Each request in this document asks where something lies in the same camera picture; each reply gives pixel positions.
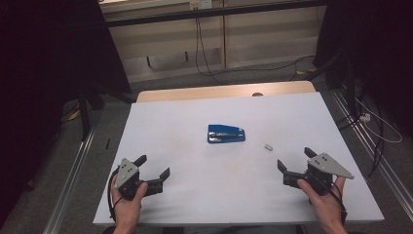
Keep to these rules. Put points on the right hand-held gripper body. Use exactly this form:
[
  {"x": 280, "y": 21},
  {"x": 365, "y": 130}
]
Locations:
[{"x": 324, "y": 167}]

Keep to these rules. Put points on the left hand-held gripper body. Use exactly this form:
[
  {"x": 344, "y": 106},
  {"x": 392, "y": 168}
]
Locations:
[{"x": 127, "y": 177}]

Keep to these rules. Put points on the small silver staple strip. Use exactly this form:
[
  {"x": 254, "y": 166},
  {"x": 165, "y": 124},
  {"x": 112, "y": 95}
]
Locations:
[{"x": 268, "y": 147}]

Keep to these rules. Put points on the blue stapler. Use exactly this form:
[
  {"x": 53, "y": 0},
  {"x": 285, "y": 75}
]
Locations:
[{"x": 224, "y": 130}]

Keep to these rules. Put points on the person's left hand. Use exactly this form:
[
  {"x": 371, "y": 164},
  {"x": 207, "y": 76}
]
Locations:
[{"x": 128, "y": 211}]

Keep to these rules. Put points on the person's right hand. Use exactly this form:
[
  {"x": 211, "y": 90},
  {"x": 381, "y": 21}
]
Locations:
[{"x": 326, "y": 208}]

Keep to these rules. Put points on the small black floor object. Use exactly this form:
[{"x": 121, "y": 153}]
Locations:
[{"x": 107, "y": 144}]

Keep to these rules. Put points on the white power strip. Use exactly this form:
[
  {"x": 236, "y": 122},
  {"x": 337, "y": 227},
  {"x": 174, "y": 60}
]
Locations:
[{"x": 365, "y": 117}]

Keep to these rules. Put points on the black metal stand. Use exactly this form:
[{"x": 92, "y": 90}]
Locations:
[
  {"x": 85, "y": 113},
  {"x": 349, "y": 81}
]

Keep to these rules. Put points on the brown table grommet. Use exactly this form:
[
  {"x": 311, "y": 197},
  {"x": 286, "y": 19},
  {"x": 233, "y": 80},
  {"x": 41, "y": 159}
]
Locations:
[{"x": 257, "y": 94}]

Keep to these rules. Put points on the yellow floor tape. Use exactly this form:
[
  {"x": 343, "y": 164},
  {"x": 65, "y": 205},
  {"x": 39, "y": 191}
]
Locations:
[
  {"x": 74, "y": 114},
  {"x": 307, "y": 70}
]

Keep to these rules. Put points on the dark curtain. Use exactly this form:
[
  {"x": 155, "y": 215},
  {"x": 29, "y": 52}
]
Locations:
[
  {"x": 373, "y": 58},
  {"x": 39, "y": 71}
]

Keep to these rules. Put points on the light wooden cabinet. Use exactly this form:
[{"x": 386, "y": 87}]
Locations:
[{"x": 259, "y": 39}]

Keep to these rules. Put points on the black horizontal bar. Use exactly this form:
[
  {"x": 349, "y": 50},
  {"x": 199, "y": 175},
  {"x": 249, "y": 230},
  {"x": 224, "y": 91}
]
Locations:
[{"x": 211, "y": 12}]

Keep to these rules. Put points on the aluminium floor rail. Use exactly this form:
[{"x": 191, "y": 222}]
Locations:
[
  {"x": 69, "y": 182},
  {"x": 383, "y": 162}
]

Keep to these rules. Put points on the black bracket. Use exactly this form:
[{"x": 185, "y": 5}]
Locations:
[
  {"x": 186, "y": 56},
  {"x": 148, "y": 61}
]

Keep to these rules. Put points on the white wall socket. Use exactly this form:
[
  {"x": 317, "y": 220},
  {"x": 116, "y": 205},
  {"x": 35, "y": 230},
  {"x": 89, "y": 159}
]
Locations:
[{"x": 200, "y": 4}]

